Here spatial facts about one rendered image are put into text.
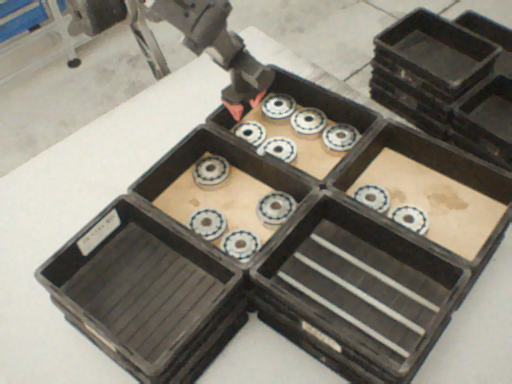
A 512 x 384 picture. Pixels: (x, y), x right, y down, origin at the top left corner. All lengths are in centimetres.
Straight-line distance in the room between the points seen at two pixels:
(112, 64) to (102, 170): 159
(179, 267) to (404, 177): 64
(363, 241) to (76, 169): 94
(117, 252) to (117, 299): 14
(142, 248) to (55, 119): 178
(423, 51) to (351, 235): 123
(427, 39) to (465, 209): 118
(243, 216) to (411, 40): 134
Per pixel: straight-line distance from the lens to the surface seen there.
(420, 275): 149
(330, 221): 155
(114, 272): 154
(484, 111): 255
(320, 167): 166
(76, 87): 339
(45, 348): 165
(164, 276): 150
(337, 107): 173
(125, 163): 193
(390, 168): 167
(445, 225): 158
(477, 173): 162
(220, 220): 153
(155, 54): 233
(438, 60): 256
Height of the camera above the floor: 209
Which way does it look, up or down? 52 degrees down
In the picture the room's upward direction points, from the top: 7 degrees counter-clockwise
